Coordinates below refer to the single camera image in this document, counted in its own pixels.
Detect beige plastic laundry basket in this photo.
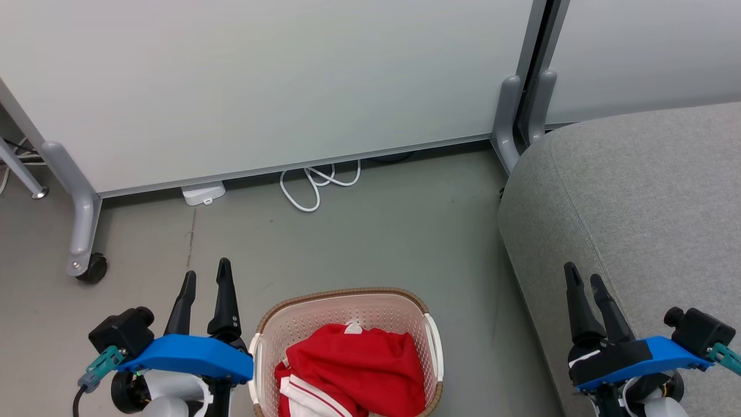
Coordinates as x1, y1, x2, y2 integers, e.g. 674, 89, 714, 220
248, 288, 445, 417

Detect white looped power cable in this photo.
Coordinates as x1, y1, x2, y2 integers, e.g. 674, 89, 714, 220
280, 160, 362, 213

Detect grey fabric sofa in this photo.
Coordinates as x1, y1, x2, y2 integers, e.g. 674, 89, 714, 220
498, 101, 741, 417

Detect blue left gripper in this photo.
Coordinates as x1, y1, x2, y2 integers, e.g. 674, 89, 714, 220
116, 258, 254, 417

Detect narrow white partition panel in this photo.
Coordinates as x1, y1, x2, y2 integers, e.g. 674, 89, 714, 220
544, 0, 741, 126

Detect red and white garment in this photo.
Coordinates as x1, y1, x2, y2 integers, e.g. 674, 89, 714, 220
284, 323, 427, 417

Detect wide white partition panel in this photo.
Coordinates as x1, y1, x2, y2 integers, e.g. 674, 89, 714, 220
0, 0, 548, 199

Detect grey partition leg with caster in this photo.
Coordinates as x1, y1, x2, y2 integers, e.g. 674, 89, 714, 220
41, 141, 109, 284

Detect black and white floor cables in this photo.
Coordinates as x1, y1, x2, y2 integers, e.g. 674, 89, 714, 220
0, 138, 47, 195

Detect white power adapter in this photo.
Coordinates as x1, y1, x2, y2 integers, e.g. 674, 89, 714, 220
181, 181, 226, 206

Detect grey metal table leg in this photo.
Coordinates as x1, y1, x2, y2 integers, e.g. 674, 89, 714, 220
0, 136, 49, 199

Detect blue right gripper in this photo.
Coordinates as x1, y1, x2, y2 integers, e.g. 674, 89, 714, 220
564, 262, 714, 396

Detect left teal plug black cable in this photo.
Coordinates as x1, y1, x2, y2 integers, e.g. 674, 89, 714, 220
72, 346, 126, 417

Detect right teal plug black cable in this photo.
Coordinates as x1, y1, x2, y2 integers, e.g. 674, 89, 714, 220
709, 343, 741, 376

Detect teal plug black cable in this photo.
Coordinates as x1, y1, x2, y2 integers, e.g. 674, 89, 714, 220
709, 343, 741, 376
72, 346, 126, 417

